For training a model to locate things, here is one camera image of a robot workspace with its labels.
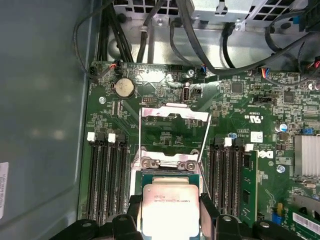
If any silver-topped green CPU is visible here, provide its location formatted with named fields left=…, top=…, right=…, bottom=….
left=140, top=174, right=201, bottom=240

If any silver coin battery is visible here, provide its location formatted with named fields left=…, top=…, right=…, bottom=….
left=111, top=76, right=136, bottom=100

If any green RAM stick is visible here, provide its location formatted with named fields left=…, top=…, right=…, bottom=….
left=243, top=151, right=258, bottom=223

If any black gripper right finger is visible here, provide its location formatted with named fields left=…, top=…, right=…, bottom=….
left=199, top=193, right=305, bottom=240

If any silver finned heatsink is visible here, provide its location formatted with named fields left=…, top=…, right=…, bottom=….
left=292, top=134, right=320, bottom=179

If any black-clip RAM slot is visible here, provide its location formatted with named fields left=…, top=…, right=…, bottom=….
left=116, top=133, right=130, bottom=221
left=96, top=132, right=108, bottom=226
left=233, top=138, right=245, bottom=221
left=209, top=136, right=225, bottom=216

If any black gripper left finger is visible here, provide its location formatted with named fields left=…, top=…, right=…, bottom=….
left=51, top=194, right=143, bottom=240

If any white case sticker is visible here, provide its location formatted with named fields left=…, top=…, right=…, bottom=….
left=0, top=161, right=10, bottom=220

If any thin metal locking lever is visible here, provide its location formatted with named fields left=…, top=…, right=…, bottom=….
left=198, top=159, right=211, bottom=198

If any small white board label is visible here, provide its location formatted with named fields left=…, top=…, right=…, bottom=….
left=250, top=131, right=264, bottom=142

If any silver capacitor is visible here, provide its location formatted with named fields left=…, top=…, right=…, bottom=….
left=274, top=121, right=288, bottom=133

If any black and silver PC case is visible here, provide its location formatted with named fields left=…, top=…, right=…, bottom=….
left=0, top=0, right=320, bottom=240

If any white-clip RAM slot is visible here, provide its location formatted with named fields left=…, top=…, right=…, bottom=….
left=223, top=137, right=235, bottom=216
left=106, top=132, right=118, bottom=223
left=86, top=132, right=98, bottom=226
left=243, top=143, right=260, bottom=226

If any green motherboard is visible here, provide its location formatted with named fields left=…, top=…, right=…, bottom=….
left=77, top=61, right=320, bottom=240

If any thick black cable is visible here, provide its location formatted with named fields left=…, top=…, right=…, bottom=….
left=174, top=0, right=320, bottom=76

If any thin black cable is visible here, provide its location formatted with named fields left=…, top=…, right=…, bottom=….
left=72, top=7, right=101, bottom=81

